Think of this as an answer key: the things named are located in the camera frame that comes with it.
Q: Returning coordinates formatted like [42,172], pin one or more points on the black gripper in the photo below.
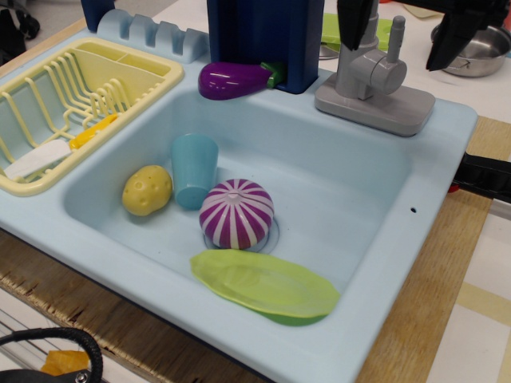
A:
[462,20]

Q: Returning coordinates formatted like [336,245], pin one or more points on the cream plastic container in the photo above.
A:
[422,13]

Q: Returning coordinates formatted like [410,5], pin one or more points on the grey toy faucet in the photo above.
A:
[368,90]

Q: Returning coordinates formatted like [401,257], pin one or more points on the steel cooking pot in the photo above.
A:
[483,56]

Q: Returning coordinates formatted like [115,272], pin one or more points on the dark blue plastic backboard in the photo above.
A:
[244,32]

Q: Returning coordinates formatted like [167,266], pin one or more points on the black clamp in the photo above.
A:
[483,176]

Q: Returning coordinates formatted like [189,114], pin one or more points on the purple toy eggplant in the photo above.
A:
[220,81]

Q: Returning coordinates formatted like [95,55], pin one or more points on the light blue plastic cup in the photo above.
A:
[194,164]

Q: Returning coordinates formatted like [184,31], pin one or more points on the purple white toy onion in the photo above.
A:
[237,214]

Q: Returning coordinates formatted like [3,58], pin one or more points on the light blue toy sink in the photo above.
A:
[352,204]

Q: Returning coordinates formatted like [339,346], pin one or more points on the green plastic plate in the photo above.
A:
[280,290]

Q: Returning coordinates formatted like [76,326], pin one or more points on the yellow toy potato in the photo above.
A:
[147,190]

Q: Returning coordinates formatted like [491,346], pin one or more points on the yellow dish drying rack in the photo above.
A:
[59,111]

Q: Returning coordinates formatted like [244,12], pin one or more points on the white yellow toy knife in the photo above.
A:
[49,153]

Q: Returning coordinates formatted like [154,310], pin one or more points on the black bag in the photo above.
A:
[14,36]

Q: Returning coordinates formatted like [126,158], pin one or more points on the orange plastic piece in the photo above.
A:
[60,362]

